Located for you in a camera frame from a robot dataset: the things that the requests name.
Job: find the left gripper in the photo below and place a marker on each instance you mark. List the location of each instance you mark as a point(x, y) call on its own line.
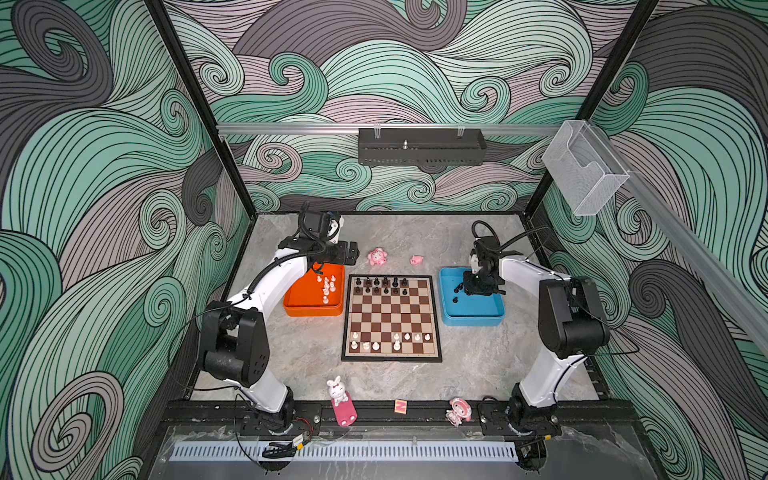
point(352, 252)

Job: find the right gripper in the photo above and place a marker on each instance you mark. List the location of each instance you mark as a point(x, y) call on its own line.
point(469, 289)

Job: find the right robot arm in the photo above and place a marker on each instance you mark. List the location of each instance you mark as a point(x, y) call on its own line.
point(571, 320)

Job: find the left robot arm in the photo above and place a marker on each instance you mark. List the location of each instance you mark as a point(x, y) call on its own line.
point(233, 343)

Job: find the chess board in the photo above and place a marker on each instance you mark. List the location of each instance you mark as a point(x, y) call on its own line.
point(391, 318)

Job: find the blue plastic tray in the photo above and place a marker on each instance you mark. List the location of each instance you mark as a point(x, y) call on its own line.
point(460, 309)

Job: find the pink kitty toy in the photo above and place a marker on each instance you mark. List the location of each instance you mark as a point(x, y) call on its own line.
point(377, 257)

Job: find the orange plastic tray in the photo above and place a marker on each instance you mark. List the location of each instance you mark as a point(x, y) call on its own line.
point(317, 294)

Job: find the pink haired doll figure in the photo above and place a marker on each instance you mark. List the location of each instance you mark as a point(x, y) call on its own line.
point(460, 412)

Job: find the wooden letter block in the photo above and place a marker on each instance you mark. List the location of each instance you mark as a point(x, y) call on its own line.
point(400, 407)

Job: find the white rabbit figure pink base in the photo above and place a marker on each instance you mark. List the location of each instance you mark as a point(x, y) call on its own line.
point(341, 402)

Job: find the black wall shelf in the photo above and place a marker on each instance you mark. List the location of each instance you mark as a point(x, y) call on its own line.
point(421, 147)

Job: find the clear acrylic wall box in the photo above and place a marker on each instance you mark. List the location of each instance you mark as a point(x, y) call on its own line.
point(585, 166)

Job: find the white slotted cable duct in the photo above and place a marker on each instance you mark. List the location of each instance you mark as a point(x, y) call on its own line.
point(356, 450)

